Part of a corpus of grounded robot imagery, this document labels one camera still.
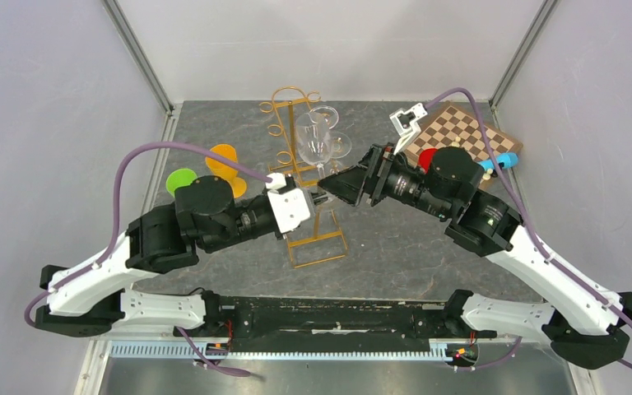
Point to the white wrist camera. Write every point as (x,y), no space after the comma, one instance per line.
(406,124)
(291,205)

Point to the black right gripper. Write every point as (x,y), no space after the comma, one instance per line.
(347,183)

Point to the green wine glass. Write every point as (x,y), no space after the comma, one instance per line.
(179,178)

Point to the wooden chessboard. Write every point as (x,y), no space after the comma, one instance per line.
(441,126)

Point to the orange wine glass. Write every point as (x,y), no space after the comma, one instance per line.
(229,174)

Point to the gold wire glass rack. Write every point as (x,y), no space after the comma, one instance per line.
(325,224)

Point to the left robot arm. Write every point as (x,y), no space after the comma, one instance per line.
(95,296)

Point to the clear wine glass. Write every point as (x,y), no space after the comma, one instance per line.
(341,145)
(314,142)
(329,113)

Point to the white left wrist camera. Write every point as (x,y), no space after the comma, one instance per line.
(291,205)

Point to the red wine glass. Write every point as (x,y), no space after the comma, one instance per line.
(425,158)

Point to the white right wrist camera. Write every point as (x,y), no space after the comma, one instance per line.
(406,124)

